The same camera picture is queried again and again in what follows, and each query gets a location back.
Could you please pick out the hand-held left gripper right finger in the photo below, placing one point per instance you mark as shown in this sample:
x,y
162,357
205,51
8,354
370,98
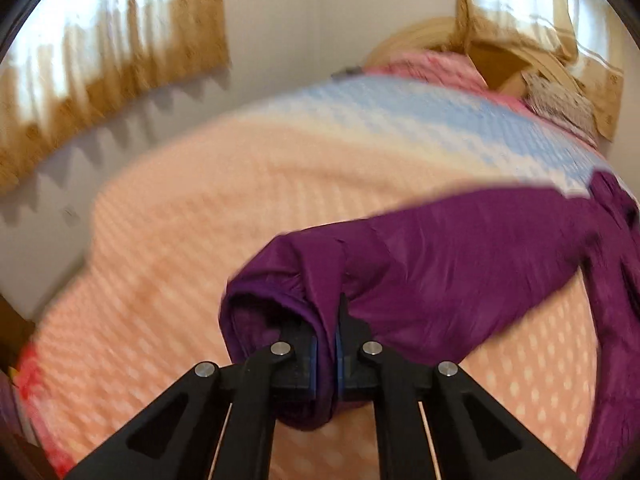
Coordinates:
x,y
342,360

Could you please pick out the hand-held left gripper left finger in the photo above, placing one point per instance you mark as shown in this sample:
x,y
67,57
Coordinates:
x,y
306,360

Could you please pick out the purple jacket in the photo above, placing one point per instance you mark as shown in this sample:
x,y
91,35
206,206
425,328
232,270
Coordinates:
x,y
450,255

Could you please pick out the dotted pink and blue blanket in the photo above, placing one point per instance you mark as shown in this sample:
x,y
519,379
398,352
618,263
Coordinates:
x,y
210,220

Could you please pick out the dark wooden furniture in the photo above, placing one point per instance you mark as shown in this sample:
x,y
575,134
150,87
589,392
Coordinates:
x,y
14,330

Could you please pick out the pink checked pillow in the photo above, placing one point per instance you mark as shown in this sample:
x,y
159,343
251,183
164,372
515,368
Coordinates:
x,y
435,67

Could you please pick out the white patterned pillow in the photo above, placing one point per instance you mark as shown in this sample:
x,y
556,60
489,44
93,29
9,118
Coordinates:
x,y
560,102

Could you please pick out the round wooden headboard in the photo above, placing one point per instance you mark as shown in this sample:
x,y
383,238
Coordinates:
x,y
430,32

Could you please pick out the beige curtain with lace border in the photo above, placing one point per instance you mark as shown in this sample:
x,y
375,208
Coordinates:
x,y
540,10
95,60

